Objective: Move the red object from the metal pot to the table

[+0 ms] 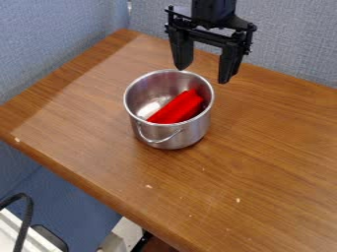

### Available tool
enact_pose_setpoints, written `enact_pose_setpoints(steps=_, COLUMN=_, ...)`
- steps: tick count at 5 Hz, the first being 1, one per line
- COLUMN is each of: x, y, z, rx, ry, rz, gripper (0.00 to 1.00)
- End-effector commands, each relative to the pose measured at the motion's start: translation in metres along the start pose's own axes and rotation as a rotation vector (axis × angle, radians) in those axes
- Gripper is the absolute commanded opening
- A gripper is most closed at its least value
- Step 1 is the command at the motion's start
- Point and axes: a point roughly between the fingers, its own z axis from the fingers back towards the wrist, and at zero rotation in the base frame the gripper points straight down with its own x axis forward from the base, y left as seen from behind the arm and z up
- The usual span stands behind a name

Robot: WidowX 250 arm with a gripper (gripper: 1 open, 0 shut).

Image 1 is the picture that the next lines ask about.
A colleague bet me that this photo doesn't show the black object near floor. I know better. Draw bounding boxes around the black object near floor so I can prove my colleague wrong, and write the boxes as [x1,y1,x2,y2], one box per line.
[32,224,68,252]

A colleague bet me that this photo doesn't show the black cable loop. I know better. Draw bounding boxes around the black cable loop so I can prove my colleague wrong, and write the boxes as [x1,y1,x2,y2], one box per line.
[0,192,36,252]

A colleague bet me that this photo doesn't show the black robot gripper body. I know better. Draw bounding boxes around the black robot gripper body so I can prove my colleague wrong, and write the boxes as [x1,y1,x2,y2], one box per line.
[166,0,257,55]

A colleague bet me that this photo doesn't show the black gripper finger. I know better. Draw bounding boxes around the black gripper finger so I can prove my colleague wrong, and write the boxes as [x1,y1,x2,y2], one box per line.
[169,28,194,71]
[218,43,245,84]

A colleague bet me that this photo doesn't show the white furniture edge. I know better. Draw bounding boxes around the white furniture edge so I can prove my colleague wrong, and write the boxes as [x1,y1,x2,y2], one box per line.
[0,209,62,252]

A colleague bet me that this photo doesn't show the metal pot with handle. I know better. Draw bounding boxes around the metal pot with handle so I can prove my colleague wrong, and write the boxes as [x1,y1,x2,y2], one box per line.
[124,69,214,150]

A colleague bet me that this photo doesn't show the red rectangular block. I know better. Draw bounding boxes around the red rectangular block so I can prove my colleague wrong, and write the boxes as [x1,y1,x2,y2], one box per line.
[147,90,205,124]

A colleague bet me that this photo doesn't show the white table leg bracket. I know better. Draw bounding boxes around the white table leg bracket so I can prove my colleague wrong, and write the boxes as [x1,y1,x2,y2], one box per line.
[96,217,143,252]

